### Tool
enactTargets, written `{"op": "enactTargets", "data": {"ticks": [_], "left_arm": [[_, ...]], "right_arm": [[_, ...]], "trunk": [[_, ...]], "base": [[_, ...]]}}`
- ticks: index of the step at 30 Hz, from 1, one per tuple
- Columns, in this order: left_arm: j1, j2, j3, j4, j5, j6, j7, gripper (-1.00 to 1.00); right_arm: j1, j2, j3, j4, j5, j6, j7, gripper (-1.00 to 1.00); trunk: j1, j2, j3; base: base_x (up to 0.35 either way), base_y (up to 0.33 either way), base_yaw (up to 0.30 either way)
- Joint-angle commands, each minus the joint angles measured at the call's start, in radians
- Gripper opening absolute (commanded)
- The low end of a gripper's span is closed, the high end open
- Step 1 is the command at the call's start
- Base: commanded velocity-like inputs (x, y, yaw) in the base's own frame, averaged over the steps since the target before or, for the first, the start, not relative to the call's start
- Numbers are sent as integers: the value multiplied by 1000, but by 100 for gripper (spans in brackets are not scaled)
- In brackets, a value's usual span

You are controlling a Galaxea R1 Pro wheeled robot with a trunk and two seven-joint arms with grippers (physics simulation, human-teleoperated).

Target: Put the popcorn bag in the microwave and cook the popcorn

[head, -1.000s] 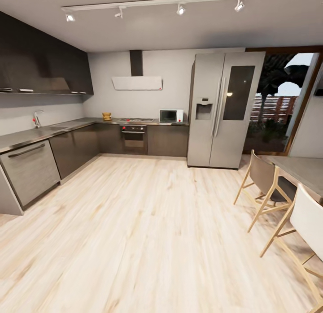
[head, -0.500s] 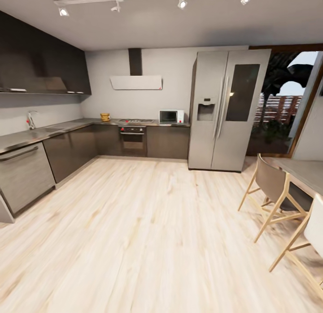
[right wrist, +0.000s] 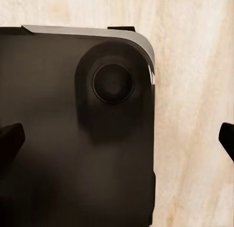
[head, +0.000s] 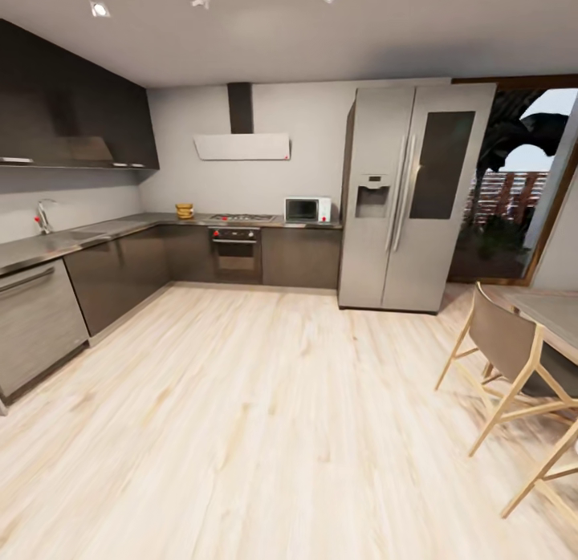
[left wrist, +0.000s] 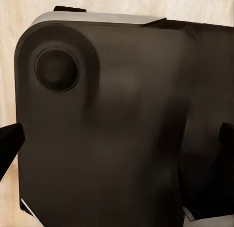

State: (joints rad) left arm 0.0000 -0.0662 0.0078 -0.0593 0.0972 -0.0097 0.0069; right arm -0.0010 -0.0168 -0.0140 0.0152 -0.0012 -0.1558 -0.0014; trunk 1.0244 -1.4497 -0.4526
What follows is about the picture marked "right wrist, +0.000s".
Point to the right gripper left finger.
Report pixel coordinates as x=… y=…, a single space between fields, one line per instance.
x=12 y=138

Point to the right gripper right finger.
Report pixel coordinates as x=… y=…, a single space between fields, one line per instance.
x=226 y=138

